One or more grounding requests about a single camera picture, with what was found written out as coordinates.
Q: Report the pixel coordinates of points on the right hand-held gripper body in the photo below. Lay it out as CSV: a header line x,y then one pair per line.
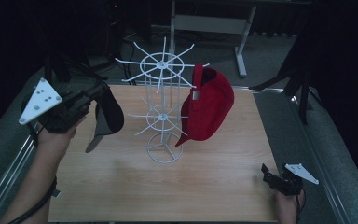
x,y
284,185

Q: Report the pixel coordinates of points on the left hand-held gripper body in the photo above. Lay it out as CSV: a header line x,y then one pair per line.
x,y
62,109

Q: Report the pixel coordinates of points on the grey sun visor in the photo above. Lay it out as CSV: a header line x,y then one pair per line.
x,y
110,115

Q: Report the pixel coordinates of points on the red baseball cap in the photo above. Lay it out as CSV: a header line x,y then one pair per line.
x,y
208,109

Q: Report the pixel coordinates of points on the person's right hand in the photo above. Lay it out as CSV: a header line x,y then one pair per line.
x,y
287,207

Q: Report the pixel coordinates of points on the person's left hand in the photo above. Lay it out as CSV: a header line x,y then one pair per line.
x,y
56,137

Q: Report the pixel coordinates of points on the grey metal desk frame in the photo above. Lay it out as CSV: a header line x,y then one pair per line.
x,y
211,24

